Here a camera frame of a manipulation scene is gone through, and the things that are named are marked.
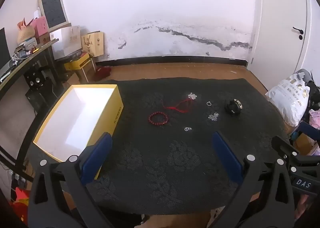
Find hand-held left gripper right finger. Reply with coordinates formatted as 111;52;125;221
212;131;296;228

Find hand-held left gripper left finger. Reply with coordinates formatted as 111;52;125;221
27;132;113;228

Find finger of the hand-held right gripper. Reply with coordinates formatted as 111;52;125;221
287;153;320;169
271;135;300;161

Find yellow cardboard box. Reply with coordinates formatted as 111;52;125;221
33;84;124;180

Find black wristwatch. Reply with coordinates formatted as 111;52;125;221
224;98;244;117

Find red bead bracelet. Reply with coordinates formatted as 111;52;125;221
148;111;169;126

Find red cord silver pendant necklace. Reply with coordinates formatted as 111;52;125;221
162;92;198;114

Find person's right hand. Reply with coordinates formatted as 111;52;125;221
296;192;313;220

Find open cardboard box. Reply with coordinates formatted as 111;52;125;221
294;132;320;156

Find pink packet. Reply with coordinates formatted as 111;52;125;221
308;109;320;129

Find white plastic sack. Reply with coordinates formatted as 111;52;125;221
265;73;311;127

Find grey cloth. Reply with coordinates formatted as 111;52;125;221
297;68;313;84

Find brown cardboard box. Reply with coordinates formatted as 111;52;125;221
74;61;97;84

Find red plastic toy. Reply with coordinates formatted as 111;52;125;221
10;186;31;224

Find flat yellow box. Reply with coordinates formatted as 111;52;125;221
64;54;95;71

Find black speaker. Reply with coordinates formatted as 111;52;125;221
25;66;47;91

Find kraft paper gift bag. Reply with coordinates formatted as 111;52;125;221
80;31;104;57

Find white carton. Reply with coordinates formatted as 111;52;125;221
49;26;82;61

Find black framed desk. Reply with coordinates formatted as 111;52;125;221
0;38;66;183

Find white door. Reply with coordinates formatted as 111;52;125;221
252;0;320;90

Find pink box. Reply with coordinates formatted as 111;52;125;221
31;16;49;38

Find woven straw bag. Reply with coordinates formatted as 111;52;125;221
17;17;36;44

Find black monitor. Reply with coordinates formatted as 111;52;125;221
0;27;12;71

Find framed chalkboard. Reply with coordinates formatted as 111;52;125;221
38;0;69;31

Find black door handle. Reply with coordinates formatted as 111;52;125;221
292;26;305;41

